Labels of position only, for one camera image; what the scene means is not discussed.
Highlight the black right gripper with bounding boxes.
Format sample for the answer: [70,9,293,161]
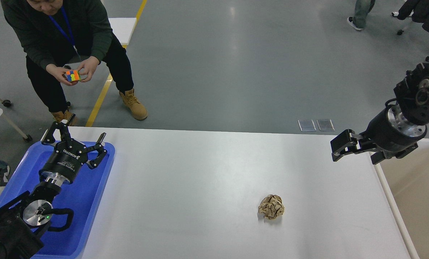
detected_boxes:
[331,106,427,164]

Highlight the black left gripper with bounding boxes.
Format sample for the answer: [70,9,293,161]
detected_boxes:
[39,121,108,185]

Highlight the colourful puzzle cube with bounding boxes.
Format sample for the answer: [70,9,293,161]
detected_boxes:
[64,69,82,82]

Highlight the brown paper ball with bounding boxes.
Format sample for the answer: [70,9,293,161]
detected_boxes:
[258,194,285,220]

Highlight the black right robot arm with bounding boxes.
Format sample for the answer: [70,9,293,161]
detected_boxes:
[331,57,429,164]

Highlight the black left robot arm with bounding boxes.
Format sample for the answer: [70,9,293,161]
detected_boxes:
[0,122,115,259]

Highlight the person's right hand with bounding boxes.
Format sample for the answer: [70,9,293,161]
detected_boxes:
[45,64,78,86]

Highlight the person's left hand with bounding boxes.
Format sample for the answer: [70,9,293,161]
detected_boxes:
[77,56,100,82]

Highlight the right metal floor plate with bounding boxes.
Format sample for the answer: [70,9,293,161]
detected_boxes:
[316,119,335,132]

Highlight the metal floor plate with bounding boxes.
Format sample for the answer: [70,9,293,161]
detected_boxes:
[297,119,317,132]
[316,119,335,132]

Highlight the blue plastic tray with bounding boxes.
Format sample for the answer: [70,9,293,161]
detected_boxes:
[0,142,115,259]

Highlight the left metal floor plate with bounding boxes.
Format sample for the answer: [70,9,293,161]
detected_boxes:
[297,119,317,132]

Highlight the beige plastic bin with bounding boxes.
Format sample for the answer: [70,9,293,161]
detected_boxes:
[374,139,429,259]

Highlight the person in dark green sweater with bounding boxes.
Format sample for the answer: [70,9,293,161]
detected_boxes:
[1,0,148,125]

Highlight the white foam board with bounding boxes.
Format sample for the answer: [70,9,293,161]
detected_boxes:
[109,17,137,46]

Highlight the person in jeans background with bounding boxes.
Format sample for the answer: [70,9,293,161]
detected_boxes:
[347,0,376,31]

